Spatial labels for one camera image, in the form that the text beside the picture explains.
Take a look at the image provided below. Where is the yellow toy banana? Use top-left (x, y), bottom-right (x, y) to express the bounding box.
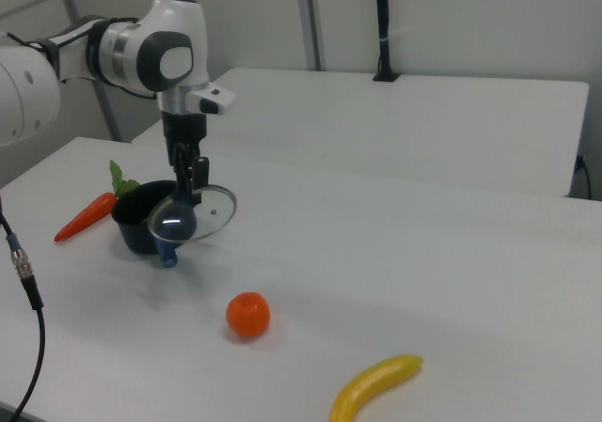
top-left (328, 353), bottom-right (424, 422)

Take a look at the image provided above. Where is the black cable with metal connector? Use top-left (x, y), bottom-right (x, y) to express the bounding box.
top-left (0, 196), bottom-right (47, 422)

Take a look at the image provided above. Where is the black pole with clamp base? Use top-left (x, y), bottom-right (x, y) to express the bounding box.
top-left (372, 0), bottom-right (402, 83)

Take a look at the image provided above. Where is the grey metal partition post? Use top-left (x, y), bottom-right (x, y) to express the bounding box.
top-left (294, 0), bottom-right (326, 71)

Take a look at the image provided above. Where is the orange toy carrot with leaves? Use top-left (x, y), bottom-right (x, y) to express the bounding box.
top-left (54, 160), bottom-right (142, 243)

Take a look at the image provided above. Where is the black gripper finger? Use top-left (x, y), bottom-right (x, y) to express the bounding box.
top-left (169, 143), bottom-right (194, 196)
top-left (189, 155), bottom-right (212, 206)

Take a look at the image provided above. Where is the slanted grey metal post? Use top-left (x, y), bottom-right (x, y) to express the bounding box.
top-left (53, 0), bottom-right (124, 143)

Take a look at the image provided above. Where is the dark pot with blue handle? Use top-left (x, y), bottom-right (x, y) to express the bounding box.
top-left (110, 180), bottom-right (189, 270)

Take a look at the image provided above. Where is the glass lid with blue knob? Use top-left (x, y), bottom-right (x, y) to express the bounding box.
top-left (147, 183), bottom-right (238, 247)

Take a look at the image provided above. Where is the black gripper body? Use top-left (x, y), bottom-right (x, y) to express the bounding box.
top-left (161, 110), bottom-right (210, 164)

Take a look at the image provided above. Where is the black cable on robot arm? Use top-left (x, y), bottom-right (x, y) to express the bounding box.
top-left (4, 15), bottom-right (159, 100)

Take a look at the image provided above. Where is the orange toy tangerine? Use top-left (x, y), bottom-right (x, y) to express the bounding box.
top-left (226, 291), bottom-right (272, 339)

